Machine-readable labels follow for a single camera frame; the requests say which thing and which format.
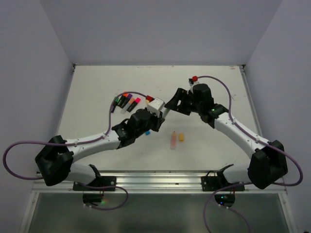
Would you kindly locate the peach cap clear highlighter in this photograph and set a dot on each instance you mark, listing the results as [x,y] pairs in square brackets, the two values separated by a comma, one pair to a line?
[128,104]

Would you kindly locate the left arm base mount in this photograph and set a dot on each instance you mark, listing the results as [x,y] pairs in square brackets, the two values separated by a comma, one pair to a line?
[95,199]

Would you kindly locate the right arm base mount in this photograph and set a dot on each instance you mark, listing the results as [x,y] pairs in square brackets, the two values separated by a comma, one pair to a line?
[215,180]

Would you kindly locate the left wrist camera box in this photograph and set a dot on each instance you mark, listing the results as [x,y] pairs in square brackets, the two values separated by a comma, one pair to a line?
[155,106]

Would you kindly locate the green cap black highlighter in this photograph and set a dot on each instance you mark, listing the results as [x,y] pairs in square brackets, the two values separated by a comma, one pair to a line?
[115,103]

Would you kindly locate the pastel orange highlighter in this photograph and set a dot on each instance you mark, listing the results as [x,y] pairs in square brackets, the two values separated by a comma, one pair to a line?
[173,140]

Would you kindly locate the aluminium rail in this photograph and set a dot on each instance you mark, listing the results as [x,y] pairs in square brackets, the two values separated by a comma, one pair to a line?
[144,182]

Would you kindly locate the pink cap black highlighter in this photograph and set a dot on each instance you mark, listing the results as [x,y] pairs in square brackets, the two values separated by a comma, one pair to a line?
[133,104]

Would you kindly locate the pastel orange cap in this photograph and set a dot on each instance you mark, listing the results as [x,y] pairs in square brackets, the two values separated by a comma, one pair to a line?
[181,137]

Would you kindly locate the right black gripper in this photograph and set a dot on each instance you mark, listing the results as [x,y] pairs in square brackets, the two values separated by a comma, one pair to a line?
[181,94]

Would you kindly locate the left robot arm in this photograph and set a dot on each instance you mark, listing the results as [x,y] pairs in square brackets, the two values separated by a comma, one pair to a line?
[57,161]

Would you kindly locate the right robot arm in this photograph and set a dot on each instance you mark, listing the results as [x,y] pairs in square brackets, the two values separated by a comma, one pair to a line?
[267,162]

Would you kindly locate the pastel green highlighter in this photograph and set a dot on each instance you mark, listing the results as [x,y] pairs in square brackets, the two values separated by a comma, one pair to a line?
[165,113]

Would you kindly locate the orange cap black highlighter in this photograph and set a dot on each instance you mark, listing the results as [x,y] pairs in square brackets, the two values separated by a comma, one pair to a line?
[122,99]

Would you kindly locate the purple cap black highlighter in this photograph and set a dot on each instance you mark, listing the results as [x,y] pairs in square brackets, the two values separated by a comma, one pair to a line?
[126,100]

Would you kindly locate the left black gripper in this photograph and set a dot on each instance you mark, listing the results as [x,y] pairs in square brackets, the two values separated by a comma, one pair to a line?
[158,121]

